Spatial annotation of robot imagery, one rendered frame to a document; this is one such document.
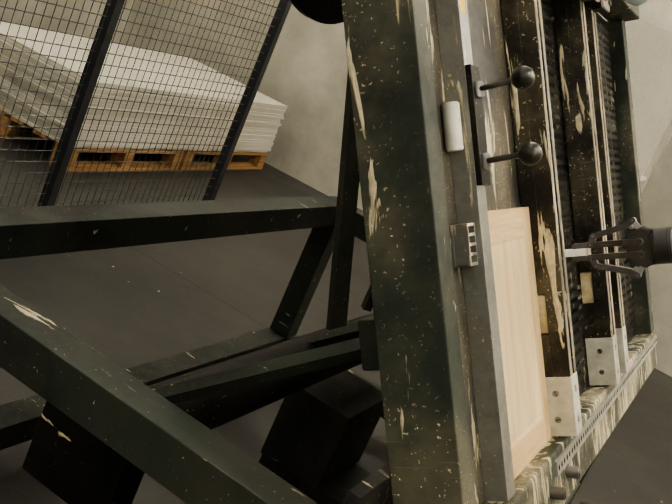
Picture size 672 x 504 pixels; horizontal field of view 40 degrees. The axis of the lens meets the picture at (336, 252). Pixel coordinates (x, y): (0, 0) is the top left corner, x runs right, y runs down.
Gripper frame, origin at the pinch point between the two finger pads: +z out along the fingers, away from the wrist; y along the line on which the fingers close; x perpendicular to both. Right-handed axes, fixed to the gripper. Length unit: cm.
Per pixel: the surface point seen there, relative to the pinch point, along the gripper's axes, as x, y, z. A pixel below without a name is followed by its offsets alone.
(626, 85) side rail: -137, 49, 5
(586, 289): -45.8, -12.3, 7.0
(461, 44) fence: 50, 38, 4
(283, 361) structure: 64, -11, 36
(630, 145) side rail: -137, 28, 5
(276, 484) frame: 69, -30, 37
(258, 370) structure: 64, -12, 41
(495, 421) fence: 50, -24, 5
